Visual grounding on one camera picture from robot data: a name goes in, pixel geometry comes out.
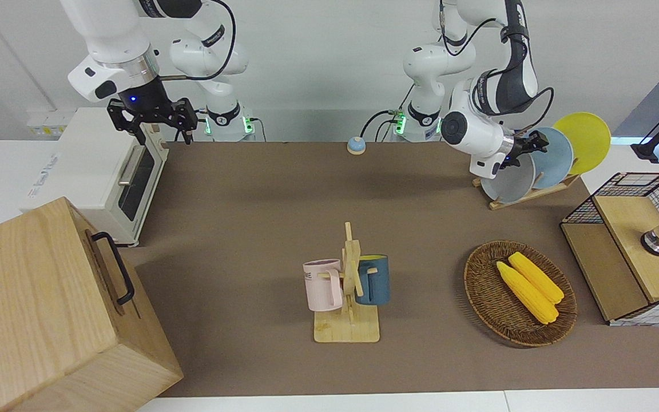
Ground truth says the yellow plate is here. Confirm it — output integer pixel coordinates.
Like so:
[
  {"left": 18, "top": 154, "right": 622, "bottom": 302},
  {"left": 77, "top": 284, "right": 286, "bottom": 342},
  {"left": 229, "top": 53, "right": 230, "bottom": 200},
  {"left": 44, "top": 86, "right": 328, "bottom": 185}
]
[{"left": 553, "top": 112, "right": 612, "bottom": 176}]

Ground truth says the light blue plate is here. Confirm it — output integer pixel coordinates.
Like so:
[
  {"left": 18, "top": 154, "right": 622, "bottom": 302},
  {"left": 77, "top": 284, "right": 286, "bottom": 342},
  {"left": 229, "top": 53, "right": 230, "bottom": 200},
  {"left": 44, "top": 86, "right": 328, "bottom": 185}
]
[{"left": 526, "top": 126, "right": 574, "bottom": 190}]

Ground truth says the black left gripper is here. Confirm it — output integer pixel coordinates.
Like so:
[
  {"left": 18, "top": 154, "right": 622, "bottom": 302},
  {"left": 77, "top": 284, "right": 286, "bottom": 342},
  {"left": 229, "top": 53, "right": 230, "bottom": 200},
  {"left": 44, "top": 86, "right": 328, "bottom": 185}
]
[{"left": 499, "top": 130, "right": 549, "bottom": 171}]

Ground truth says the yellow corn cob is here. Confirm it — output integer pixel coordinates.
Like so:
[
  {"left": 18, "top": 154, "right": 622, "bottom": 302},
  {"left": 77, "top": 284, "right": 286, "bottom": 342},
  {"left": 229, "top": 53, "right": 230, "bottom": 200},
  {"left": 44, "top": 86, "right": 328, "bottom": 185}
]
[
  {"left": 507, "top": 251, "right": 565, "bottom": 304},
  {"left": 496, "top": 261, "right": 560, "bottom": 326}
]

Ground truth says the gray plate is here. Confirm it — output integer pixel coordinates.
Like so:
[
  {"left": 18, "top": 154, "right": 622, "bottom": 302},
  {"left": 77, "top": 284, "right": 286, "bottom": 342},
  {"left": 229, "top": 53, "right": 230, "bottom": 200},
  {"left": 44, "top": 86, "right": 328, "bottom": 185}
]
[{"left": 481, "top": 151, "right": 535, "bottom": 204}]

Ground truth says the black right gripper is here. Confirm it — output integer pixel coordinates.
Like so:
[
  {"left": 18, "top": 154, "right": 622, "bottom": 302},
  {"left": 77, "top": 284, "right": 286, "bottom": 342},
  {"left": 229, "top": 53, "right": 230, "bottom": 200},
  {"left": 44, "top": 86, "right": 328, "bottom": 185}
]
[{"left": 106, "top": 97, "right": 199, "bottom": 147}]

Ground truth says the black base cable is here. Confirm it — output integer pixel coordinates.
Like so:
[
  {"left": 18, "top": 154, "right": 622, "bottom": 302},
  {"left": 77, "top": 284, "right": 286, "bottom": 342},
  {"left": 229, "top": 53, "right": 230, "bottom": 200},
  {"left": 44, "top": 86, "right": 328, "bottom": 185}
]
[{"left": 360, "top": 109, "right": 406, "bottom": 143}]

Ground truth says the white toaster oven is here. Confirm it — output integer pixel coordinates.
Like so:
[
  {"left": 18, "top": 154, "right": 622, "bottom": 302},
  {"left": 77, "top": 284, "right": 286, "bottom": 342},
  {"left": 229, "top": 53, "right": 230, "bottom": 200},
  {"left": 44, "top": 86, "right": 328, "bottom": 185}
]
[{"left": 19, "top": 106, "right": 169, "bottom": 247}]

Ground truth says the brown wicker basket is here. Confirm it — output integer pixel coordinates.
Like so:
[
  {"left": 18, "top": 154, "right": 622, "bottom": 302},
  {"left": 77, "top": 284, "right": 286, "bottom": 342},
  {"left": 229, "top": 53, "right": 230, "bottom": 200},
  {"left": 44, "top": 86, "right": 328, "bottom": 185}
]
[{"left": 464, "top": 240, "right": 578, "bottom": 348}]

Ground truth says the wooden cabinet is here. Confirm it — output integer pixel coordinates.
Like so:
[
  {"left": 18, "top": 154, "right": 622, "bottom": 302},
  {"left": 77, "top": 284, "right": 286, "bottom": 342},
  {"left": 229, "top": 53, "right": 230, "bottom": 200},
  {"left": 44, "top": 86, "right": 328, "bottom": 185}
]
[{"left": 0, "top": 196, "right": 185, "bottom": 412}]

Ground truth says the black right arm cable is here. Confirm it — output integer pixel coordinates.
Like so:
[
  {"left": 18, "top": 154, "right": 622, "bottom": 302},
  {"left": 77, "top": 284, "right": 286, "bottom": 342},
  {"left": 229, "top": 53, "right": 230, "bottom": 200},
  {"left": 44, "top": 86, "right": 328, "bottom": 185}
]
[{"left": 158, "top": 0, "right": 237, "bottom": 81}]

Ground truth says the black cabinet handle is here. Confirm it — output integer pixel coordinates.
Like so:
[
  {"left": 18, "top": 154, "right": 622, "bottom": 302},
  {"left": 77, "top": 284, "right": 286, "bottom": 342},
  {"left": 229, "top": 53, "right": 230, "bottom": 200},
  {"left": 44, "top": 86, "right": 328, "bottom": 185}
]
[{"left": 90, "top": 231, "right": 136, "bottom": 306}]

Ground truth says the wooden plate rack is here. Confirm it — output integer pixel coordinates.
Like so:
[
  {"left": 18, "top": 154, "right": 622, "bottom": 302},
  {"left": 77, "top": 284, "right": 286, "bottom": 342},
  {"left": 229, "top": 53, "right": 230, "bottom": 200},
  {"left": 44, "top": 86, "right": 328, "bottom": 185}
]
[{"left": 472, "top": 174, "right": 581, "bottom": 211}]

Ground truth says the dark blue mug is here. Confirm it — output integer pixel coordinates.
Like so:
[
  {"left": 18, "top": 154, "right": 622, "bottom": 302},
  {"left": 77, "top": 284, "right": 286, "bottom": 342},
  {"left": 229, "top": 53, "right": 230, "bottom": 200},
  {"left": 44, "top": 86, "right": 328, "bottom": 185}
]
[{"left": 355, "top": 254, "right": 391, "bottom": 306}]

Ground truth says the pink mug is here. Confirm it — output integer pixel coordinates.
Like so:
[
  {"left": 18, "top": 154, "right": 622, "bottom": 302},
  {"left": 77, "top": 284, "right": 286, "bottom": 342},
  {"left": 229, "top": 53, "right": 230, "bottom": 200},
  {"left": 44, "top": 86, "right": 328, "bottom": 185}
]
[{"left": 302, "top": 259, "right": 344, "bottom": 313}]

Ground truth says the wooden mug tree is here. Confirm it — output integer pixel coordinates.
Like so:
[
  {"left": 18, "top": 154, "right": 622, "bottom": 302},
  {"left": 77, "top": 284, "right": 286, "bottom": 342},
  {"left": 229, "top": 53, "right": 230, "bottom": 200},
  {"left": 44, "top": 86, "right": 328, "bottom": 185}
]
[{"left": 313, "top": 221, "right": 381, "bottom": 344}]

